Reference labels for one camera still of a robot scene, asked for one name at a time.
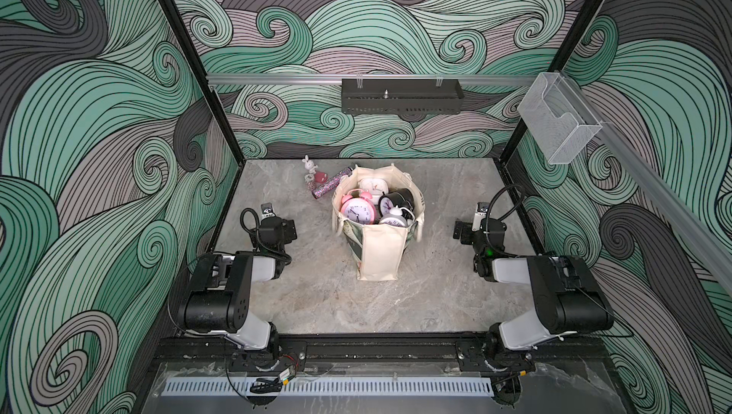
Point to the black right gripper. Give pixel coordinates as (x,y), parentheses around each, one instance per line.
(465,228)

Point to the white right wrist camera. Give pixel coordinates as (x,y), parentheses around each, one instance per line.
(479,215)

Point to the small black twin-bell clock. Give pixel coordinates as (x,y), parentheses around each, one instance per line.
(402,198)

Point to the black perforated wall shelf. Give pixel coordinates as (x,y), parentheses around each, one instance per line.
(409,98)

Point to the aluminium right rail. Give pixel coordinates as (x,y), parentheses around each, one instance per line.
(683,165)

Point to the cream floral canvas bag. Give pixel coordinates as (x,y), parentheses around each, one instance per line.
(378,249)

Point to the light blue square clock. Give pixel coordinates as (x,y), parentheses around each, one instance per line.
(376,187)

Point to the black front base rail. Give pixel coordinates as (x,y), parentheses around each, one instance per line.
(476,352)

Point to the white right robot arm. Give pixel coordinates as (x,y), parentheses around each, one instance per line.
(566,298)

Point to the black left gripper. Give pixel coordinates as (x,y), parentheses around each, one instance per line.
(287,231)

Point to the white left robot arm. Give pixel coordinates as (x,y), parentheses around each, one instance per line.
(217,301)

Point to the white slotted cable duct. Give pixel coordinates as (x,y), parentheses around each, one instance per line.
(335,386)

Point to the clear plastic wall holder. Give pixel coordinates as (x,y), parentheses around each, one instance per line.
(559,117)

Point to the aluminium back rail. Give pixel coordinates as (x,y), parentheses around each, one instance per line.
(337,79)

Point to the pink twin-bell alarm clock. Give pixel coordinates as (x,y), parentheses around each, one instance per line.
(357,205)

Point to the small white round clock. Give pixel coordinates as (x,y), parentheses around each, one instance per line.
(398,217)

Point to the aluminium rail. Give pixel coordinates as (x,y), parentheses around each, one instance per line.
(683,165)
(337,79)

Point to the white bunny figurine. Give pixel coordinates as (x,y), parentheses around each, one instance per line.
(314,176)

